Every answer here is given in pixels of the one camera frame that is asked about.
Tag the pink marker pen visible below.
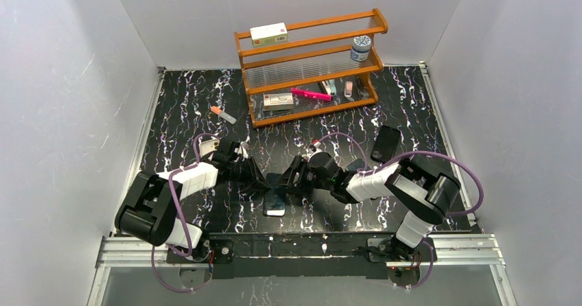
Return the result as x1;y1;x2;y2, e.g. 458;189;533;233
290;88;332;102

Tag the orange grey utility knife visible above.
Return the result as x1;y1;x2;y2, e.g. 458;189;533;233
210;106;237;124

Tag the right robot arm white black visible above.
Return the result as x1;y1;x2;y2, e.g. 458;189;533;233
264;152;461;260

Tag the beige phone case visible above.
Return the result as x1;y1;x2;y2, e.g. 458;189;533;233
263;194;286;217

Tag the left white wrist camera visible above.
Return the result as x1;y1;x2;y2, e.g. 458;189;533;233
198;139;220;158

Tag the orange wooden shelf rack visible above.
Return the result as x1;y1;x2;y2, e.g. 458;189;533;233
234;8;388;128

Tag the white green box top shelf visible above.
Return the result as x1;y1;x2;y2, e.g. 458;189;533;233
249;23;288;47

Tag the white green correction tape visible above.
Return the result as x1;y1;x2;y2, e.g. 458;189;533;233
319;80;336;96

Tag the black smartphone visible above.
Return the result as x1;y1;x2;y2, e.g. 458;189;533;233
263;173;287;217

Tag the white red box bottom shelf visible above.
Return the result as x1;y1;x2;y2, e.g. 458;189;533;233
263;93;294;111

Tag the white blue patterned jar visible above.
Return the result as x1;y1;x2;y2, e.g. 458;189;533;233
350;35;372;62

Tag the smartphone with silver edge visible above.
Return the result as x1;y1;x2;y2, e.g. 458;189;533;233
346;158;367;172

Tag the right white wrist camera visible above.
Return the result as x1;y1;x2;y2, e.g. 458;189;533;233
308;140;321;155

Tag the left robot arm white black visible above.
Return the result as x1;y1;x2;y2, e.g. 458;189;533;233
114;139;270;257

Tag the black phone case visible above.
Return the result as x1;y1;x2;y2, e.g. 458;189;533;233
370;125;401;163

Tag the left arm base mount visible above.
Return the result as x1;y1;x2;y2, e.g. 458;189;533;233
179;239;233;292

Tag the small pink eraser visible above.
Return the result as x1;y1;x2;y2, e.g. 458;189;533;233
344;81;353;98

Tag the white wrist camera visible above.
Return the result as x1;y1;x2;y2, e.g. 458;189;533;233
198;139;220;158
308;140;321;155

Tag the aluminium front rail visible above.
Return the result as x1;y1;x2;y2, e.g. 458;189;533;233
88;234;517;305

